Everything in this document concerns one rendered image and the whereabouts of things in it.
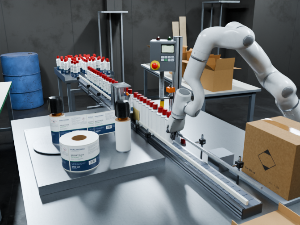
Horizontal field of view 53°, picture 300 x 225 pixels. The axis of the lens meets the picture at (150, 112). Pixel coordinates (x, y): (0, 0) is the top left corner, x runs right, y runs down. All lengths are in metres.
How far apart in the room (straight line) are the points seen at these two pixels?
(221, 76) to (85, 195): 2.41
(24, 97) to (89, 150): 4.27
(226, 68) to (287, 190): 2.25
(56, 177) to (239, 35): 1.11
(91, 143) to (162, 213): 0.50
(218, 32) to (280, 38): 5.68
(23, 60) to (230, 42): 4.51
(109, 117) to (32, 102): 3.98
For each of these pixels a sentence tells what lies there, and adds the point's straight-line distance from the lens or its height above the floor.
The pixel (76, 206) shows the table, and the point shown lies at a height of 0.83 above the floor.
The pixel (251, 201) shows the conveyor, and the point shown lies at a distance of 1.40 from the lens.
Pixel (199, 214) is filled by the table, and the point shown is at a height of 0.83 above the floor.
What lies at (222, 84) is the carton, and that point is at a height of 0.86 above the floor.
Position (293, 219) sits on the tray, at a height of 0.84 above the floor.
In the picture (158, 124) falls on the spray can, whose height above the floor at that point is 0.98.
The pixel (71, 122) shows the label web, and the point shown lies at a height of 1.02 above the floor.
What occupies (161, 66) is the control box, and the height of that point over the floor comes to 1.32.
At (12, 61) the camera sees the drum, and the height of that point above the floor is 0.87.
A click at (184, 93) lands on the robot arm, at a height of 1.24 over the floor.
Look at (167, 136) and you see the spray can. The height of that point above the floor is 0.93.
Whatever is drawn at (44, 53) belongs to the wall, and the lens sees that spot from 6.31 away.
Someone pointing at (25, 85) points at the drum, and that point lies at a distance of 5.71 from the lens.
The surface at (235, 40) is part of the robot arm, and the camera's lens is 1.52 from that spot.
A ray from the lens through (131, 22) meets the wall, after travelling 6.50.
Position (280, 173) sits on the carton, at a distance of 1.49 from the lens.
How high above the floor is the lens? 1.64
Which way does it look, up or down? 18 degrees down
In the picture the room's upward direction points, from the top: straight up
